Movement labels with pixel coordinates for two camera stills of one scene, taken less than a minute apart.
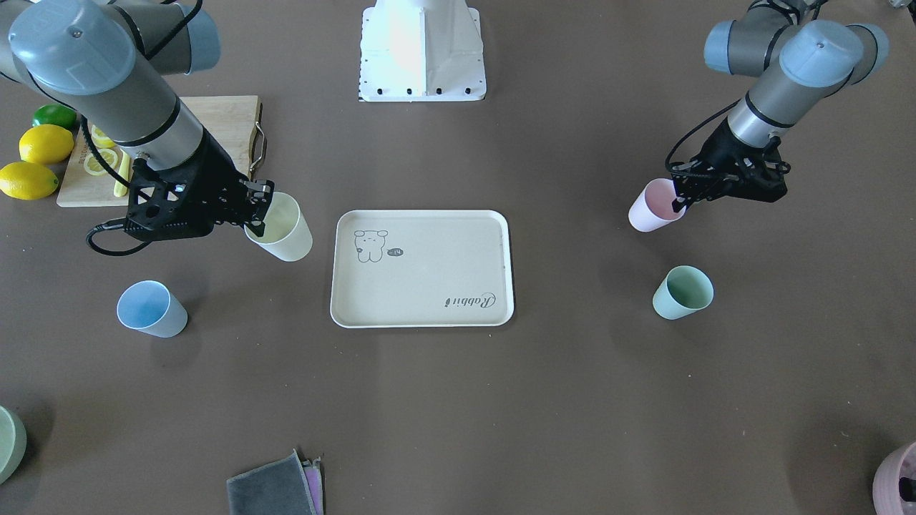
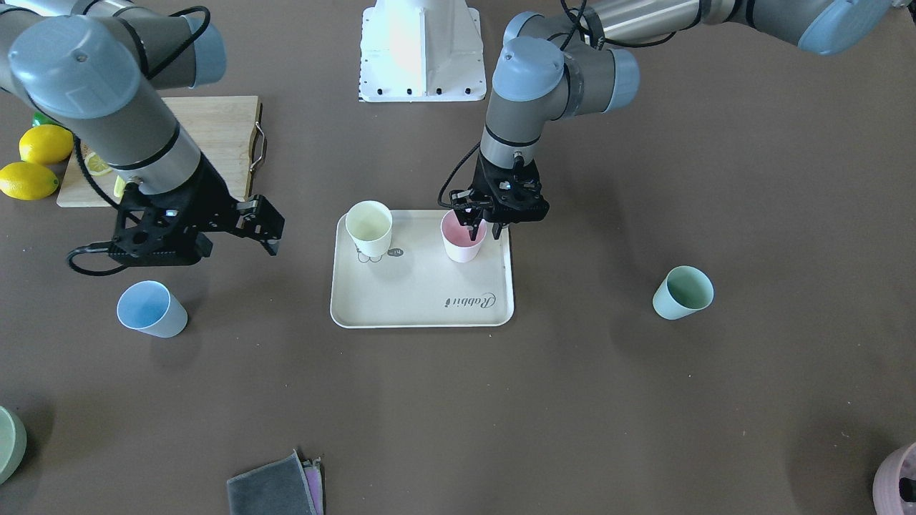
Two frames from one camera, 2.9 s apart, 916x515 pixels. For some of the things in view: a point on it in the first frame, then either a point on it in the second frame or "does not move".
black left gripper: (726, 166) to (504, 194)
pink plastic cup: (653, 205) to (458, 242)
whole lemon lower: (27, 181) does not move
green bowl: (13, 443) does not move
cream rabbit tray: (416, 268) does not move
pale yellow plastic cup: (287, 233) to (369, 224)
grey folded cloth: (279, 487) does not move
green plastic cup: (683, 291) does not move
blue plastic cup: (152, 307) does not move
